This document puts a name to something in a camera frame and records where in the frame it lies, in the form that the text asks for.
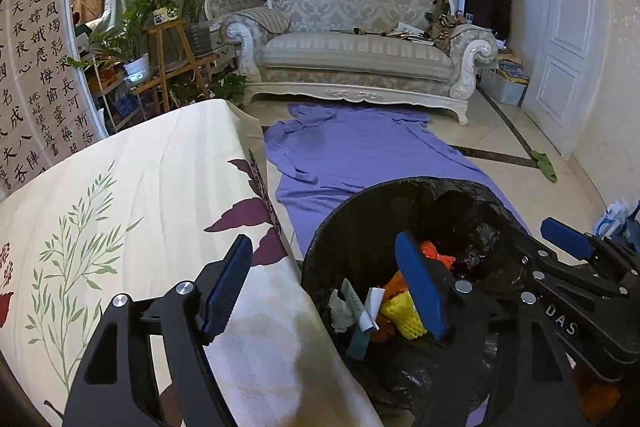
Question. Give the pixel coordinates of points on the blue-white sneakers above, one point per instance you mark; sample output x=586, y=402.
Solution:
x=611, y=219

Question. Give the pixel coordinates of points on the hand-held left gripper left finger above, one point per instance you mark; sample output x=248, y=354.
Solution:
x=227, y=292

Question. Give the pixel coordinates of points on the yellow foam fruit net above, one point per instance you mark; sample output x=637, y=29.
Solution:
x=400, y=314

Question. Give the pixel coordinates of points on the wooden plant stand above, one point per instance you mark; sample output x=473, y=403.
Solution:
x=172, y=57

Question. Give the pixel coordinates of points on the grey paper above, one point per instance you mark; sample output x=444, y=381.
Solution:
x=345, y=312

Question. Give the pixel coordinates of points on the brown patterned cloth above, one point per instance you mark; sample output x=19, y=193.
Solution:
x=446, y=32

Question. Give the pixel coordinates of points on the white paper roll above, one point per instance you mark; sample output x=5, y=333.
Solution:
x=370, y=307

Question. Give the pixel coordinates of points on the red-orange foam fruit net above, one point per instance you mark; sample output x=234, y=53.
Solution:
x=437, y=254

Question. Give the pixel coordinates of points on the dark covered screen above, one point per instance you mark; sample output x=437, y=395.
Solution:
x=487, y=9

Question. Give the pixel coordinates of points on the stack of yellow-blue cloths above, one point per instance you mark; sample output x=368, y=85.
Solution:
x=510, y=67

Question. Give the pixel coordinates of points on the grey plastic storage box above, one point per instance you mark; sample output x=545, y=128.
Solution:
x=502, y=91

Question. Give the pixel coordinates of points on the small bushy potted plant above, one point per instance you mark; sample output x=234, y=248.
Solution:
x=227, y=88

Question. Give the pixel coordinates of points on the white carved sofa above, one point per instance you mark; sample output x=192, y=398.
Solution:
x=350, y=52

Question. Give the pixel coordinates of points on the calligraphy wall scroll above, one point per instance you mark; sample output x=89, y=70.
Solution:
x=40, y=57

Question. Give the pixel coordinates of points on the green slippers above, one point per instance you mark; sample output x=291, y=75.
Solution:
x=544, y=167

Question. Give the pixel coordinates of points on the white drawer cabinet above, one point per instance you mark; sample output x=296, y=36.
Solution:
x=225, y=49

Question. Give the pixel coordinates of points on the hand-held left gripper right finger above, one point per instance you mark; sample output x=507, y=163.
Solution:
x=422, y=292

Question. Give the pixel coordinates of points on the leafy plant in white pot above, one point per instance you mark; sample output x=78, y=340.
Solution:
x=136, y=68

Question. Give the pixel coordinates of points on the translucent orange plastic wrapper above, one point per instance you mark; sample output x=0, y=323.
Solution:
x=395, y=284

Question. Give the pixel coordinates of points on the purple floor cloth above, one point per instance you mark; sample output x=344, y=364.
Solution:
x=360, y=147

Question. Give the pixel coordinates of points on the striped cushion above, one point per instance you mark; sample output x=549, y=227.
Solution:
x=270, y=20

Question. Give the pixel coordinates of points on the teal strip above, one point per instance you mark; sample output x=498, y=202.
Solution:
x=357, y=344

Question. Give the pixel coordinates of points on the black-bagged trash bin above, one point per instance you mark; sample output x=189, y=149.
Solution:
x=380, y=212

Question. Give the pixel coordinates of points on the black stick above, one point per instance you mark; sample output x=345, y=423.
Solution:
x=362, y=31

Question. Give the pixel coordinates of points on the white panel door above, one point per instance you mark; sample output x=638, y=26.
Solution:
x=565, y=47

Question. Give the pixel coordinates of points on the floral cream tablecloth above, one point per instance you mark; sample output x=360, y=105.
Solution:
x=150, y=167

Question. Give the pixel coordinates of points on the pile of papers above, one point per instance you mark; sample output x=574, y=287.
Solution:
x=410, y=32

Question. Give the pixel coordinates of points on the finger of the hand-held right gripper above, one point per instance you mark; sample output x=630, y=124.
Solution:
x=565, y=235
x=550, y=264

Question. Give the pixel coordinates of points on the orange snack bag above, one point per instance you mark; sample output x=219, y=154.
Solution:
x=384, y=334

